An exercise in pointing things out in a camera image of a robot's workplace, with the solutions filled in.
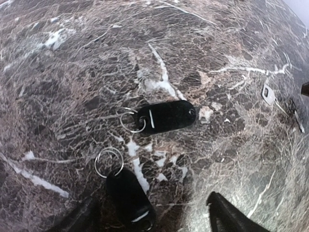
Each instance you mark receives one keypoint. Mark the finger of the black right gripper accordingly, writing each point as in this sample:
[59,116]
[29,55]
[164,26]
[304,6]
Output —
[305,89]

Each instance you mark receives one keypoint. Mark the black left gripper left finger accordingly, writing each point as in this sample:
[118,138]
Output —
[83,218]

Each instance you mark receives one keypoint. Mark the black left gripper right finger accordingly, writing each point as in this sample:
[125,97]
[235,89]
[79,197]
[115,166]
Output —
[225,217]

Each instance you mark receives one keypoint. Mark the metal keyring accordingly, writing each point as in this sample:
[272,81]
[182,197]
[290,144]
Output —
[109,161]
[127,117]

